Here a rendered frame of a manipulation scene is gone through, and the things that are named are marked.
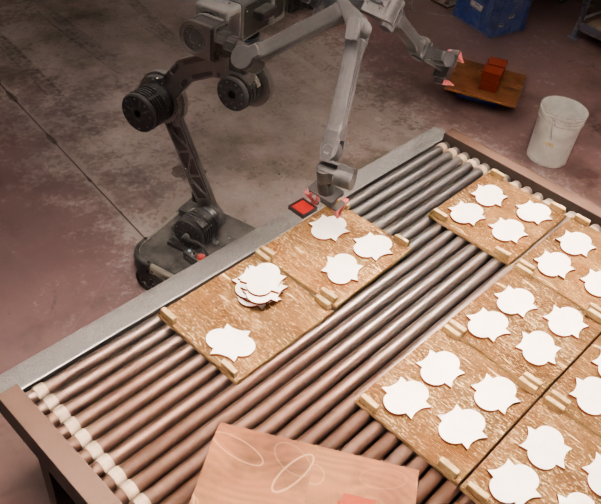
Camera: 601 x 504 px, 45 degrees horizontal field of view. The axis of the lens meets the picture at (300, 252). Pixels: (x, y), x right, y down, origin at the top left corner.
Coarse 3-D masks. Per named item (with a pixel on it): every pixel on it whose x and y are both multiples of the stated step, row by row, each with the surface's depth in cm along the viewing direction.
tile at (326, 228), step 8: (312, 224) 253; (320, 224) 254; (328, 224) 254; (336, 224) 254; (344, 224) 255; (312, 232) 250; (320, 232) 250; (328, 232) 251; (336, 232) 251; (344, 232) 252; (320, 240) 249; (336, 240) 249
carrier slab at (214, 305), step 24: (240, 264) 236; (216, 288) 227; (288, 288) 230; (192, 312) 219; (216, 312) 220; (240, 312) 221; (264, 312) 222; (288, 312) 223; (312, 312) 223; (192, 336) 212; (264, 336) 214; (288, 336) 215; (216, 360) 206; (240, 360) 207; (264, 360) 208
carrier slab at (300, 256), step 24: (312, 216) 258; (360, 216) 260; (288, 240) 247; (312, 240) 248; (288, 264) 238; (312, 264) 239; (360, 264) 242; (384, 264) 243; (312, 288) 231; (336, 288) 232; (360, 288) 234
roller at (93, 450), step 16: (416, 224) 262; (208, 368) 206; (192, 384) 202; (160, 400) 196; (176, 400) 199; (144, 416) 193; (112, 432) 188; (128, 432) 189; (96, 448) 184; (112, 448) 188
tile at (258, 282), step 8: (264, 264) 229; (272, 264) 229; (248, 272) 226; (256, 272) 226; (264, 272) 226; (272, 272) 227; (240, 280) 223; (248, 280) 223; (256, 280) 223; (264, 280) 224; (272, 280) 224; (280, 280) 224; (248, 288) 220; (256, 288) 221; (264, 288) 221; (272, 288) 221; (256, 296) 219
